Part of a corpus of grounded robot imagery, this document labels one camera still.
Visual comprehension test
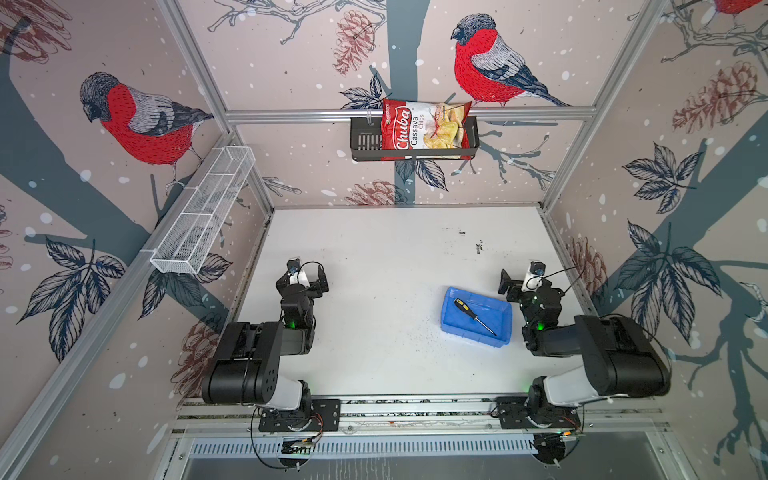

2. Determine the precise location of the black yellow screwdriver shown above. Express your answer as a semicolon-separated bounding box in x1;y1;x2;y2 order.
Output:
453;298;497;337

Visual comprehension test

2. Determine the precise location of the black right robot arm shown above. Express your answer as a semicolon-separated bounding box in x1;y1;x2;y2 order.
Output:
492;270;671;430

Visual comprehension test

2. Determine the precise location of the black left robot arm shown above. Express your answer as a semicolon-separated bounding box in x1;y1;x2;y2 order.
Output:
201;258;329;433

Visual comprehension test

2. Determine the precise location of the blue plastic bin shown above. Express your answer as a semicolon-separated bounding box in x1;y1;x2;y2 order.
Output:
440;287;514;348

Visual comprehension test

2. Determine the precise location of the red cassava chips bag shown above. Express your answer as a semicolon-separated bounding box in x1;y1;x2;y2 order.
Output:
381;100;472;151

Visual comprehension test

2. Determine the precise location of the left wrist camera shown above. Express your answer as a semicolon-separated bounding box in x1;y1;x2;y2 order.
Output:
287;257;310;287

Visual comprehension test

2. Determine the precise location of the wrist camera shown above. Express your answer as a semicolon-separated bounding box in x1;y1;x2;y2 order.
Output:
521;260;546;292
287;257;310;287

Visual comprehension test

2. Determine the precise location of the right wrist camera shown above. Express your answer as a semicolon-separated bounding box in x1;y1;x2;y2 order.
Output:
521;260;546;292

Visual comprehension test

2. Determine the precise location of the white wire mesh shelf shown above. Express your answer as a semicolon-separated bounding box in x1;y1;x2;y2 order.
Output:
150;146;255;275

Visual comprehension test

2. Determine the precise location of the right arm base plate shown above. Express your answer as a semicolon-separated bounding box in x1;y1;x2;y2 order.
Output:
492;396;582;430

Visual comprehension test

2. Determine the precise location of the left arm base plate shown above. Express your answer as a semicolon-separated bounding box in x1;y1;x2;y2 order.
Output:
258;398;341;433

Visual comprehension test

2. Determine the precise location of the aluminium mounting rail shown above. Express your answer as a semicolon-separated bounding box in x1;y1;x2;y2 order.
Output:
168;393;671;438

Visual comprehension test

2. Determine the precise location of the black wall basket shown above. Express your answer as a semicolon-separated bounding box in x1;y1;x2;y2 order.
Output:
350;116;480;162

